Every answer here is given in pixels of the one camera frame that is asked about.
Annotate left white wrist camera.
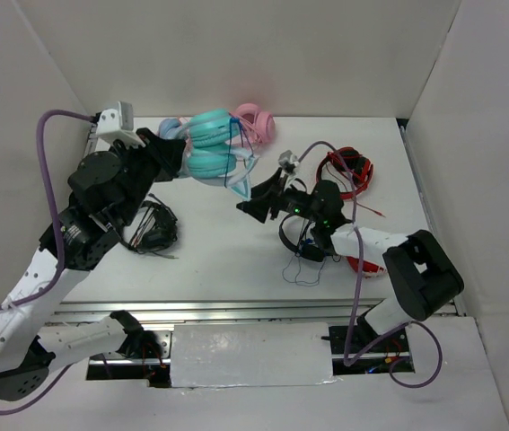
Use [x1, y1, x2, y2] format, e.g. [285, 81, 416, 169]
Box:
[95, 101, 143, 147]

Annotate aluminium rail frame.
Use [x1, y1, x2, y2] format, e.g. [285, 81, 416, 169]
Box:
[53, 118, 426, 323]

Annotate red white headphones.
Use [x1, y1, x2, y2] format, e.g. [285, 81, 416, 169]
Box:
[347, 256, 386, 278]

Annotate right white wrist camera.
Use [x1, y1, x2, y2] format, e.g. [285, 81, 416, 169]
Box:
[278, 150, 300, 176]

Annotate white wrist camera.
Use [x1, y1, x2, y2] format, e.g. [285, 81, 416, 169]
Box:
[278, 150, 300, 176]
[95, 101, 143, 147]

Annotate pink gaming headset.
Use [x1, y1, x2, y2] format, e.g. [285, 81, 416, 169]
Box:
[233, 103, 276, 145]

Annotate red black headphones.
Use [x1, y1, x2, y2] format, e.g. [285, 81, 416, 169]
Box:
[315, 146, 374, 201]

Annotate white foil-covered panel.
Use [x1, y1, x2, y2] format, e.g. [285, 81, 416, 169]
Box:
[170, 322, 333, 388]

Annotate pink blue cat headphones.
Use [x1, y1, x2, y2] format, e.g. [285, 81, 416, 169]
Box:
[158, 118, 186, 140]

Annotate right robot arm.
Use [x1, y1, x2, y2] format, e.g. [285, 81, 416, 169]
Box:
[237, 172, 464, 352]

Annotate black headset with microphone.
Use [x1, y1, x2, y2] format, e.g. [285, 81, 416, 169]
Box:
[118, 193, 178, 259]

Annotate black headphones with blue cable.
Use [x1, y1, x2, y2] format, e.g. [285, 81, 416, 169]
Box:
[278, 215, 340, 263]

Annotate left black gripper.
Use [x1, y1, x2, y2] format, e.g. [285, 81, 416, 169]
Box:
[110, 128, 187, 227]

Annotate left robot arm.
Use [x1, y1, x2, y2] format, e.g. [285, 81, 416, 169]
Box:
[0, 128, 186, 401]

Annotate teal cat ear headphones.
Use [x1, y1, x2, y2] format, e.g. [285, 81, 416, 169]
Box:
[165, 110, 259, 201]

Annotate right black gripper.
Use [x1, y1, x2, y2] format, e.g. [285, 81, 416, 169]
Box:
[237, 167, 323, 224]

